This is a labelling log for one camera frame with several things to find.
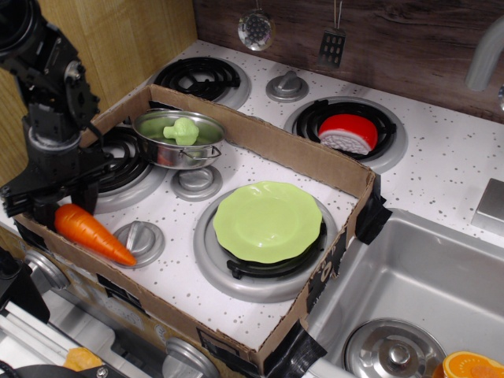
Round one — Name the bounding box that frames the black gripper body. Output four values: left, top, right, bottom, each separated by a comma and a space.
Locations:
1, 133, 113, 209

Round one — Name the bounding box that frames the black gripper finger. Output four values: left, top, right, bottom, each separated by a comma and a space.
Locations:
72, 182, 98, 215
33, 198, 59, 232

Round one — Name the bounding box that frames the orange toy carrot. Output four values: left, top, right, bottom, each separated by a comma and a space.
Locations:
54, 203, 137, 266

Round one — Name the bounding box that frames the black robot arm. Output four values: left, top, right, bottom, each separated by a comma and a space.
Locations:
1, 1, 113, 229

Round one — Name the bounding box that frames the light green plastic plate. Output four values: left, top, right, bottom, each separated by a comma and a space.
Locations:
213, 181, 323, 264

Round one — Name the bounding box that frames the front left stove burner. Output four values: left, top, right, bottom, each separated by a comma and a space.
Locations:
95, 124, 166, 214

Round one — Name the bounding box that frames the stove burner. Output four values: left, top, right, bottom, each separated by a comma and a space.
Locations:
283, 96, 408, 174
95, 124, 166, 214
193, 191, 339, 303
147, 57, 251, 109

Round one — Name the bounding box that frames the grey oven left knob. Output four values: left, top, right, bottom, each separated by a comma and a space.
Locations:
24, 250, 70, 295

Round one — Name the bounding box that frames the grey oven knob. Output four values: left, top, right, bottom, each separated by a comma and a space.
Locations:
161, 337, 221, 378
24, 250, 70, 295

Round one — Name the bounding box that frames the grey front stove knob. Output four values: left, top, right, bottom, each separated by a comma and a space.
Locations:
113, 220, 165, 269

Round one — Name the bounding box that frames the grey stove knob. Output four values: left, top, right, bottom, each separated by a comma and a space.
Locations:
113, 220, 165, 269
171, 166, 223, 202
265, 70, 309, 103

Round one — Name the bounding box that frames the black clamp device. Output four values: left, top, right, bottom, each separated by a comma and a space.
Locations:
1, 248, 50, 324

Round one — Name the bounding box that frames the grey centre stove knob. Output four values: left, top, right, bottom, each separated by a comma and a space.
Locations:
171, 166, 223, 202

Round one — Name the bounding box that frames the small steel pot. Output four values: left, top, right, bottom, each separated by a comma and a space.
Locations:
132, 109, 225, 170

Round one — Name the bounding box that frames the green toy broccoli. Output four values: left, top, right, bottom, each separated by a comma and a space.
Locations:
163, 117, 199, 146

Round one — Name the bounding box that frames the yellow chip piece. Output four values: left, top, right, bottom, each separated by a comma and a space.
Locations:
63, 347, 102, 372

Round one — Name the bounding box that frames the back left stove burner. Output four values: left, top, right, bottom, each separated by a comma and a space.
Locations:
147, 57, 251, 109

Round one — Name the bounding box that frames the grey oven front knob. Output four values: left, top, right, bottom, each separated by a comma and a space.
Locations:
161, 337, 221, 378

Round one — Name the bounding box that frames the front right stove burner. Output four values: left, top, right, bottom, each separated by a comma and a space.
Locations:
193, 191, 339, 303

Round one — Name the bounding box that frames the grey back stove knob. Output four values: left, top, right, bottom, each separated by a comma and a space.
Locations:
265, 70, 309, 103

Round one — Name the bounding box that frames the back right stove burner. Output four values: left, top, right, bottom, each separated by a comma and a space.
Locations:
283, 96, 408, 174

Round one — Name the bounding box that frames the hanging silver strainer spoon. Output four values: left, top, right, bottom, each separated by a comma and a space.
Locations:
237, 1, 276, 52

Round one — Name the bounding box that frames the brown cardboard fence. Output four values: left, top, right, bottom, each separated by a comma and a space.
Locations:
10, 85, 379, 377

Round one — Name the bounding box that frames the red toy cheese wedge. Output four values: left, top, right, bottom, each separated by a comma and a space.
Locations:
318, 114, 379, 155

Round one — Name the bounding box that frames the hanging silver slotted spatula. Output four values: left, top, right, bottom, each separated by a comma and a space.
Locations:
317, 1, 347, 69

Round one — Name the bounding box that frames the grey sink basin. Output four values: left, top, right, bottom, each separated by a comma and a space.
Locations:
307, 210, 503, 377

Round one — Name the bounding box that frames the silver pot lid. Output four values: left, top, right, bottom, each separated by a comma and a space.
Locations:
342, 318, 446, 377

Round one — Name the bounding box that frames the grey square faucet base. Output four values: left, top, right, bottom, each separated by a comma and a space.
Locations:
471, 178, 504, 236

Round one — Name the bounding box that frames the orange slice toy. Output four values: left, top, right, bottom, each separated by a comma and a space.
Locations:
432, 351, 503, 378

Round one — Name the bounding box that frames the grey toy faucet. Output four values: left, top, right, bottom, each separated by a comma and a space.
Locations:
465, 17, 503, 91

